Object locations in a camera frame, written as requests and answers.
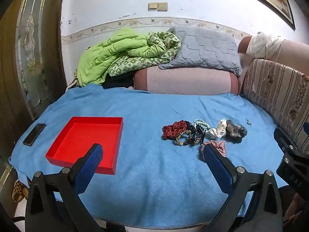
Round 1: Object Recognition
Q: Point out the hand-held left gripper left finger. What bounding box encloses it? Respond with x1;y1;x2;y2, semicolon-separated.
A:
25;143;104;232

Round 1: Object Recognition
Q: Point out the white scrunchie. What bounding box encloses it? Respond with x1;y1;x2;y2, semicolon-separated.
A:
208;119;227;139

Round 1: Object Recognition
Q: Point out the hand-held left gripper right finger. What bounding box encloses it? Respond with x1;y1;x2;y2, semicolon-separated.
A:
203;144;283;232

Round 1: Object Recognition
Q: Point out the wooden door with glass panel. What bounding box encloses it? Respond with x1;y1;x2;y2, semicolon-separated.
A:
0;0;68;199

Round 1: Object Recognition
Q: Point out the beige braided cord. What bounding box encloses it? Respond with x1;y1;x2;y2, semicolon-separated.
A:
66;69;81;91

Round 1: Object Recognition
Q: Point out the leopard print slipper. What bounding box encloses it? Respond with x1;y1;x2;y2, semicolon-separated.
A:
12;179;29;202

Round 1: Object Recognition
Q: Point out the white cloth bundle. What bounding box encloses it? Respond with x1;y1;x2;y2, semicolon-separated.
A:
246;32;285;60

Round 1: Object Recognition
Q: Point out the striped sofa backrest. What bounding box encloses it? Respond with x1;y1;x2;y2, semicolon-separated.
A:
243;58;309;154

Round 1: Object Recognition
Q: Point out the red dotted scrunchie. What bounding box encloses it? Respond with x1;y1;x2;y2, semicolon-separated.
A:
162;120;188;141

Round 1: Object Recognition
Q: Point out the red square tray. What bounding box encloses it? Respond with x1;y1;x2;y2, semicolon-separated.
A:
45;116;124;175

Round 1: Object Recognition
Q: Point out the pink checked scrunchie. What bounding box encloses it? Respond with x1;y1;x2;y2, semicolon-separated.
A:
200;140;227;161

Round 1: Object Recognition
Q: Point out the black garment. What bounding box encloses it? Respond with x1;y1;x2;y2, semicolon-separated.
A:
103;71;136;90

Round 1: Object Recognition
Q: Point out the green quilt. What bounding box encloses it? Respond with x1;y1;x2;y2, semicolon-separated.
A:
77;27;181;87

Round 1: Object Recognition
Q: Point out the grey quilted pillow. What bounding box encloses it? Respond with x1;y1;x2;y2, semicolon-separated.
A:
158;26;242;75

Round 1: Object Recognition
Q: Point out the pink bolster pillow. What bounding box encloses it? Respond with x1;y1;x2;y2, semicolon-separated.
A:
134;66;239;95

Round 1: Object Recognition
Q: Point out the grey fluffy scrunchie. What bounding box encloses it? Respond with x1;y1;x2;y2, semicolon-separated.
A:
226;119;248;139

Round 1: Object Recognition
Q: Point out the black hair claw clip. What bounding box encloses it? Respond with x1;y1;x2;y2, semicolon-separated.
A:
188;123;205;147

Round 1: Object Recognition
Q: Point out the blue blanket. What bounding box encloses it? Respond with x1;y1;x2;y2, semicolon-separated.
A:
8;84;290;225

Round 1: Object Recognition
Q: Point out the gold and black hair tie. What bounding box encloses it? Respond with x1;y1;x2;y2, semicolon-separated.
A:
175;130;192;147

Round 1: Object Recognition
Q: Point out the pink sofa armrest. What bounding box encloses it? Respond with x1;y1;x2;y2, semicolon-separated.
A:
238;36;309;70

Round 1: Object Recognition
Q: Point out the black smartphone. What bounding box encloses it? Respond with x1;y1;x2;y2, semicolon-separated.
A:
23;123;46;147

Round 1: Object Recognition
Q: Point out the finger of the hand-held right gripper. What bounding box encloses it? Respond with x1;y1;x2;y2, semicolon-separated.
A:
273;127;303;155

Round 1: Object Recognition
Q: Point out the pale bead bracelet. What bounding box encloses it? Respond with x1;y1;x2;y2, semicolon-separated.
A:
193;119;210;132

